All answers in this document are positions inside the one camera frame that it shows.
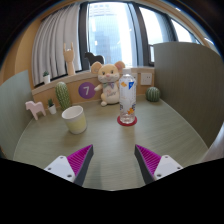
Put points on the grey-green desk partition panel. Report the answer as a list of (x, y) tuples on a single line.
[(13, 110), (190, 90)]

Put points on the round purple number sign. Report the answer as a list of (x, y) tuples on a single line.
[(86, 90)]

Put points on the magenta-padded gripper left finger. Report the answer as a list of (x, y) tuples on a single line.
[(63, 166)]

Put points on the dark-framed window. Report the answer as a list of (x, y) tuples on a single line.
[(110, 30)]

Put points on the round green cactus ornament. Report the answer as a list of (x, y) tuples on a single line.
[(153, 94)]

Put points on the white pleated curtain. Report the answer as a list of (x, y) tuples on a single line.
[(55, 43)]

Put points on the small plant in white pot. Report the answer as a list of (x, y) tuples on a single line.
[(46, 79), (52, 109)]

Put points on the flat round red coaster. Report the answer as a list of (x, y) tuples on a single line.
[(119, 122)]

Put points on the wooden hand model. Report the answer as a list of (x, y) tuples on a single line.
[(69, 61)]

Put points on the white and yellow cup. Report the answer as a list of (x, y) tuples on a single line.
[(76, 121)]

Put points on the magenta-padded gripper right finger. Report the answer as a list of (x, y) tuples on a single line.
[(165, 166)]

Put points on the tall green cactus ornament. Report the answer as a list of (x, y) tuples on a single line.
[(62, 96)]

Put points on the white wall socket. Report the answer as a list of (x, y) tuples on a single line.
[(146, 79)]

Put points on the pink horse figurine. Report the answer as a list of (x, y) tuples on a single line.
[(35, 108)]

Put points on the clear plastic water bottle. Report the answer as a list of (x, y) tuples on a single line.
[(127, 100)]

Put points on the beige plush mouse toy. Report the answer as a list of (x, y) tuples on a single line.
[(109, 83)]

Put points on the black horse figurine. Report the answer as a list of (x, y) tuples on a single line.
[(92, 58)]

